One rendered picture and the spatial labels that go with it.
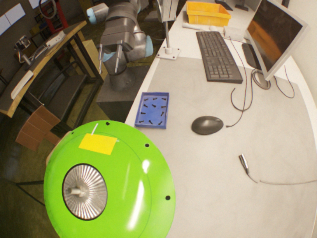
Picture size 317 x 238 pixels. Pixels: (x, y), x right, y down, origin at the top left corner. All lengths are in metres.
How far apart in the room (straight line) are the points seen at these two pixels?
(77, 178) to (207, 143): 0.34
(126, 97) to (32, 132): 0.73
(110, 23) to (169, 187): 0.35
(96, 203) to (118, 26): 0.34
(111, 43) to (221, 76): 0.41
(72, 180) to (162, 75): 0.48
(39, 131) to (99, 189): 0.88
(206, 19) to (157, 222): 1.07
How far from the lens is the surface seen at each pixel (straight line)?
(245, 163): 0.42
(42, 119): 1.01
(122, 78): 0.61
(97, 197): 0.24
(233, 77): 0.57
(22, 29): 9.67
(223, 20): 1.07
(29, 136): 1.07
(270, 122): 0.55
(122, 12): 0.33
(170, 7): 0.49
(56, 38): 1.55
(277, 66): 0.59
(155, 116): 0.44
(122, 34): 0.30
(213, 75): 0.55
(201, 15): 1.04
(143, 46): 0.56
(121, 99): 0.61
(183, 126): 0.42
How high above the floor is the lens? 1.29
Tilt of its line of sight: 60 degrees down
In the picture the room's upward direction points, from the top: 14 degrees counter-clockwise
